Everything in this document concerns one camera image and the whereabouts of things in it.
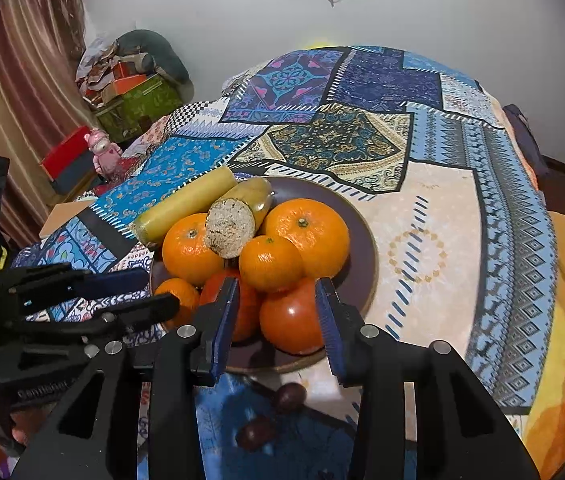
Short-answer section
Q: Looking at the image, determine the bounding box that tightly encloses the red tomato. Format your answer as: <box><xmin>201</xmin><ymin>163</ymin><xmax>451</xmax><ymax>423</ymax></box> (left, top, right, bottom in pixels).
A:
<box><xmin>199</xmin><ymin>268</ymin><xmax>263</xmax><ymax>343</ymax></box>
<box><xmin>259</xmin><ymin>276</ymin><xmax>326</xmax><ymax>356</ymax></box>

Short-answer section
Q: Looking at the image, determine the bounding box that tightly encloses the beige cardboard sheet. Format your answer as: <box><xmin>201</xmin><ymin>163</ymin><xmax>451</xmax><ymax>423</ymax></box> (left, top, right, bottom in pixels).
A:
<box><xmin>38</xmin><ymin>199</ymin><xmax>98</xmax><ymax>238</ymax></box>

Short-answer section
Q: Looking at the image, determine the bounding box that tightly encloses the grey bag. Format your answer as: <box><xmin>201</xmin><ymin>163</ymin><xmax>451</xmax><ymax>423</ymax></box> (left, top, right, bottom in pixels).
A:
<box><xmin>503</xmin><ymin>104</ymin><xmax>551</xmax><ymax>181</ymax></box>

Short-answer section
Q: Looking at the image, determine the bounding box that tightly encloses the green patterned box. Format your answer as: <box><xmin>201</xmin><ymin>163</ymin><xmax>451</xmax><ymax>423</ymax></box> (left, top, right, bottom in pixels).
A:
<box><xmin>95</xmin><ymin>77</ymin><xmax>186</xmax><ymax>143</ymax></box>

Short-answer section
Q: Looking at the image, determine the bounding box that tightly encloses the purple plate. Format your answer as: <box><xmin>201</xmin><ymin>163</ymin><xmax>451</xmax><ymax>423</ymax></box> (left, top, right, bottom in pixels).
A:
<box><xmin>150</xmin><ymin>176</ymin><xmax>379</xmax><ymax>373</ymax></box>

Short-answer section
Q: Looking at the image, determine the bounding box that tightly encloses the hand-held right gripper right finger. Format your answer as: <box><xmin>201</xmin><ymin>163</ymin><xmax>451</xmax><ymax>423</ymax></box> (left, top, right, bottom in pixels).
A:
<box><xmin>314</xmin><ymin>277</ymin><xmax>541</xmax><ymax>480</ymax></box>

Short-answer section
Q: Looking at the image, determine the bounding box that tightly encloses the orange box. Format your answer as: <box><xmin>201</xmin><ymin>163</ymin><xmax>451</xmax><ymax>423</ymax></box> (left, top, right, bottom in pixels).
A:
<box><xmin>105</xmin><ymin>74</ymin><xmax>148</xmax><ymax>101</ymax></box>

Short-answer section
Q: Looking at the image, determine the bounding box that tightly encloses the large orange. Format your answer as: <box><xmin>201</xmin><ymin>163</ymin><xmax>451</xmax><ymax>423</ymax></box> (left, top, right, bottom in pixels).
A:
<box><xmin>261</xmin><ymin>199</ymin><xmax>351</xmax><ymax>279</ymax></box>
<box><xmin>161</xmin><ymin>213</ymin><xmax>226</xmax><ymax>287</ymax></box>

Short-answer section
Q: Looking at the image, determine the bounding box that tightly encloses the dark red grape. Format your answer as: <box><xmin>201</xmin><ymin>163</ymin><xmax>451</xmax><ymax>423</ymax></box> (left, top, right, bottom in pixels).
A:
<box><xmin>273</xmin><ymin>382</ymin><xmax>308</xmax><ymax>413</ymax></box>
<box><xmin>236</xmin><ymin>417</ymin><xmax>277</xmax><ymax>452</ymax></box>

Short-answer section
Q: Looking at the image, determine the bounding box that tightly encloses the red box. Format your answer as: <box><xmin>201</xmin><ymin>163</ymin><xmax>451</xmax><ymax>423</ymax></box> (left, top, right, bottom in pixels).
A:
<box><xmin>40</xmin><ymin>126</ymin><xmax>94</xmax><ymax>181</ymax></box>

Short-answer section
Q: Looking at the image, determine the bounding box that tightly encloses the small orange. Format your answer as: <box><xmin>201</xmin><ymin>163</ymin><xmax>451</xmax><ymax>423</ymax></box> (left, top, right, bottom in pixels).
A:
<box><xmin>154</xmin><ymin>278</ymin><xmax>201</xmax><ymax>328</ymax></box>
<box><xmin>238</xmin><ymin>235</ymin><xmax>305</xmax><ymax>293</ymax></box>

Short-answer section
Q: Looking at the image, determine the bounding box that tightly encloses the dark grey box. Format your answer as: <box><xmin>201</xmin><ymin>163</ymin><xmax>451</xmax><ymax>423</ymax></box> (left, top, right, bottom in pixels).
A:
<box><xmin>50</xmin><ymin>152</ymin><xmax>102</xmax><ymax>196</ymax></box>

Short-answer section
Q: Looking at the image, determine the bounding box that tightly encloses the pile of paper clutter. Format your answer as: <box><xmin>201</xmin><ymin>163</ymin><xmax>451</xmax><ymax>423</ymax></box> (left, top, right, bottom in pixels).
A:
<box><xmin>76</xmin><ymin>37</ymin><xmax>128</xmax><ymax>106</ymax></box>

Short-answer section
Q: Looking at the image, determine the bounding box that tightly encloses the striped red curtain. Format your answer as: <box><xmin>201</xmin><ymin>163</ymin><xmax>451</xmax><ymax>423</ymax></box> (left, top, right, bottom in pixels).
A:
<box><xmin>0</xmin><ymin>0</ymin><xmax>88</xmax><ymax>248</ymax></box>

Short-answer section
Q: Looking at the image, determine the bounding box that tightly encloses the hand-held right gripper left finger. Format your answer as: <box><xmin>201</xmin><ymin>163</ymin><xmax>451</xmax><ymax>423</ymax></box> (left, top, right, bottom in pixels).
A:
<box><xmin>12</xmin><ymin>276</ymin><xmax>240</xmax><ymax>480</ymax></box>

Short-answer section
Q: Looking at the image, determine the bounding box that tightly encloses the patchwork printed blanket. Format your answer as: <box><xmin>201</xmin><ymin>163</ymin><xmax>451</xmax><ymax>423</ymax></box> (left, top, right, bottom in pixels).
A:
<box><xmin>10</xmin><ymin>45</ymin><xmax>561</xmax><ymax>480</ymax></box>

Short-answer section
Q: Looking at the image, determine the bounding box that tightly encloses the grey cushion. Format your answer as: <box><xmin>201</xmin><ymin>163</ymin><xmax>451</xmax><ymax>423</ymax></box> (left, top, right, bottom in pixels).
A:
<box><xmin>115</xmin><ymin>30</ymin><xmax>193</xmax><ymax>91</ymax></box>

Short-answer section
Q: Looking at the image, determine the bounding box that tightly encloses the yellow corn cob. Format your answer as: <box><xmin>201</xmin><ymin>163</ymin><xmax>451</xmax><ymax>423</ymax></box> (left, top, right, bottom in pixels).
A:
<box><xmin>205</xmin><ymin>176</ymin><xmax>274</xmax><ymax>259</ymax></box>
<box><xmin>132</xmin><ymin>166</ymin><xmax>236</xmax><ymax>243</ymax></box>

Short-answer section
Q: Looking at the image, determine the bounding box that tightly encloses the pink toy bear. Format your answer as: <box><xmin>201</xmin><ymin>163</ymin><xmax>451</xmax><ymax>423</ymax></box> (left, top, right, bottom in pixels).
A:
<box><xmin>85</xmin><ymin>129</ymin><xmax>124</xmax><ymax>181</ymax></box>

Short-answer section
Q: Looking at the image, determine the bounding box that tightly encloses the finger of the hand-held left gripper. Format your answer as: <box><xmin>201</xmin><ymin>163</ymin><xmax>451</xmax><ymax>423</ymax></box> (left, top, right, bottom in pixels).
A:
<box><xmin>12</xmin><ymin>292</ymin><xmax>180</xmax><ymax>346</ymax></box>
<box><xmin>7</xmin><ymin>265</ymin><xmax>150</xmax><ymax>311</ymax></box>

